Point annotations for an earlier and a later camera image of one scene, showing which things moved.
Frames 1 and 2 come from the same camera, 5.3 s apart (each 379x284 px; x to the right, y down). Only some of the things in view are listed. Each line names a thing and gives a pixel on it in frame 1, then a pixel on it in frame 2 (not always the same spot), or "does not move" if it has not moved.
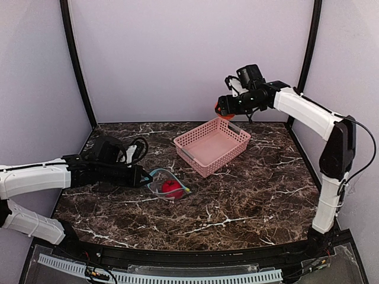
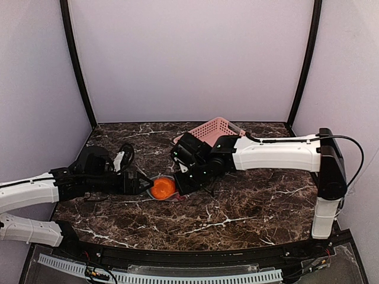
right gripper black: [230, 104] -> [187, 181]
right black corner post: [311, 54] does not move
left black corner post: [74, 62] does not move
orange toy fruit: [225, 117] -> [163, 188]
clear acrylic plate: [192, 267] does not move
